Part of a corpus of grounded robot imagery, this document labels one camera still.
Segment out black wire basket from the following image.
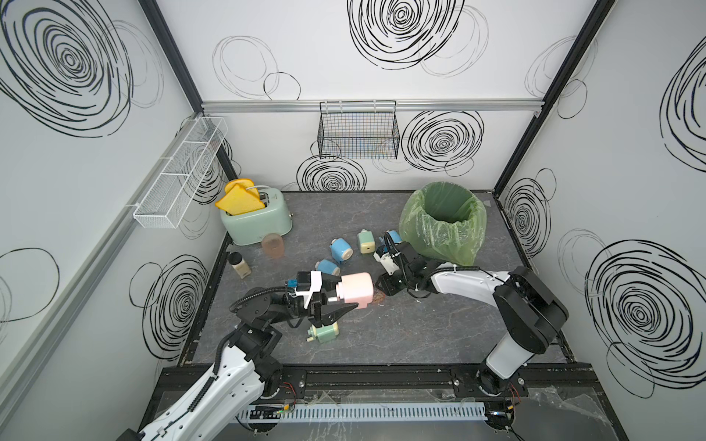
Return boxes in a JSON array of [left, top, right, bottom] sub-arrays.
[[315, 100, 401, 160]]

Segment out green cream pencil sharpener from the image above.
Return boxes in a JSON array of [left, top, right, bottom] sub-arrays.
[[307, 323, 340, 344]]

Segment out blue sharpener right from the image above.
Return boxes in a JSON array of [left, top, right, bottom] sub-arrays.
[[380, 230, 403, 246]]

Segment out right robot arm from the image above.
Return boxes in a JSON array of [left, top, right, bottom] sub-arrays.
[[373, 242, 570, 397]]

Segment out mint green toaster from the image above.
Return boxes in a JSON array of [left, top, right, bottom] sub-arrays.
[[220, 187, 293, 246]]

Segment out blue sharpener front left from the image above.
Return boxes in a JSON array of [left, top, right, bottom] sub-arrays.
[[315, 259, 341, 277]]

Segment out white mesh wall shelf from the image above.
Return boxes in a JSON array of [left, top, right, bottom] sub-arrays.
[[133, 116, 228, 229]]

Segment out small black-capped bottle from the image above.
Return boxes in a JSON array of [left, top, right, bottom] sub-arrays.
[[227, 252, 252, 279]]

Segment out blue sharpener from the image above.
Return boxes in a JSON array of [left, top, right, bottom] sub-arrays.
[[380, 230, 403, 246], [330, 238, 354, 263], [315, 259, 341, 277]]

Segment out pink pencil sharpener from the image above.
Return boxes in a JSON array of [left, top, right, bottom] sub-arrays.
[[336, 272, 375, 309]]

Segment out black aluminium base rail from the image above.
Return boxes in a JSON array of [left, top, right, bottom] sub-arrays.
[[153, 362, 599, 401]]

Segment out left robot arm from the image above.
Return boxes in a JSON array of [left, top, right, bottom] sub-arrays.
[[120, 271, 374, 440]]

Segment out bin with green bag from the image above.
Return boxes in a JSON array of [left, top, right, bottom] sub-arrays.
[[397, 182, 487, 266]]

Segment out blue sharpener middle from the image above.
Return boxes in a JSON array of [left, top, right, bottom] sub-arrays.
[[330, 238, 354, 263]]

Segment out clear pink shavings tray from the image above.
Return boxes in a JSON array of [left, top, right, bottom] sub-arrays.
[[371, 290, 387, 304]]

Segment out grey slotted cable duct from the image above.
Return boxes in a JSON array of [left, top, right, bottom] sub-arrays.
[[235, 402, 489, 424]]

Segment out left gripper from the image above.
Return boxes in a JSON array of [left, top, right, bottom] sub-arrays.
[[267, 276, 354, 331]]

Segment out yellow toy toast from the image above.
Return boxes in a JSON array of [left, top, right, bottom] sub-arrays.
[[215, 178, 266, 216]]

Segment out yellow green pencil sharpener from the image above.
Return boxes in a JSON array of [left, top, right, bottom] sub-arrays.
[[358, 229, 376, 255]]

